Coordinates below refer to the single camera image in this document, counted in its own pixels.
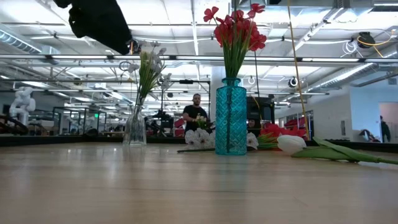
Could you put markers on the background flower bouquet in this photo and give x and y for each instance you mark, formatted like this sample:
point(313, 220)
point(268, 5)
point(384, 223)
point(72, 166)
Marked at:
point(202, 123)

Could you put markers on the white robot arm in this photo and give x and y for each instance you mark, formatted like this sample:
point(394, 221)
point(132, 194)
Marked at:
point(23, 102)

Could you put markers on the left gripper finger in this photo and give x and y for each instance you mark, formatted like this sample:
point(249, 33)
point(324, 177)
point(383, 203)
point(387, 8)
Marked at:
point(105, 34)

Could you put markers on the white artificial tulip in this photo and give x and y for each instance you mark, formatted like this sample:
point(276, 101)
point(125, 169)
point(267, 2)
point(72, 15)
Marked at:
point(290, 143)

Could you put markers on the teal patterned glass vase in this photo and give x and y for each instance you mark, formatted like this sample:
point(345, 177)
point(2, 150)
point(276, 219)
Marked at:
point(231, 124)

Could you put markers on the black camera rig frame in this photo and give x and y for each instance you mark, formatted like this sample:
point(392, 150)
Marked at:
point(186, 81)

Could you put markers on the white blossom flower bunch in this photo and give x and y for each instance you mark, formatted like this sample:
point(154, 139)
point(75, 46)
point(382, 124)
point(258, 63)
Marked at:
point(146, 81)
point(199, 138)

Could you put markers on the black round ceiling device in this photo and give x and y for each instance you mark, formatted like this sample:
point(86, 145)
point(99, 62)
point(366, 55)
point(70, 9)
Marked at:
point(293, 82)

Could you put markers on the black framed glass enclosure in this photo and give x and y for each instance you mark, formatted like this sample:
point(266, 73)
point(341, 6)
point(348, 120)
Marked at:
point(77, 108)

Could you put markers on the red blossom flower bunch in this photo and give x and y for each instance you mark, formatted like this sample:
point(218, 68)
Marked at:
point(273, 130)
point(236, 34)

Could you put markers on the red crate stack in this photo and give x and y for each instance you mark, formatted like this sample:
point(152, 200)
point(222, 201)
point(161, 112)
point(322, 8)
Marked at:
point(179, 127)

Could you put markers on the person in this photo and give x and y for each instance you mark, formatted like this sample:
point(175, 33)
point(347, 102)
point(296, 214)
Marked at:
point(385, 130)
point(194, 113)

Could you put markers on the clear glass vase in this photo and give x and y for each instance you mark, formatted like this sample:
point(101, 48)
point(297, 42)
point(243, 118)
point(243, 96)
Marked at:
point(134, 130)

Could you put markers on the red shelving rack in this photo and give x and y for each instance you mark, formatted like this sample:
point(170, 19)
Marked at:
point(295, 122)

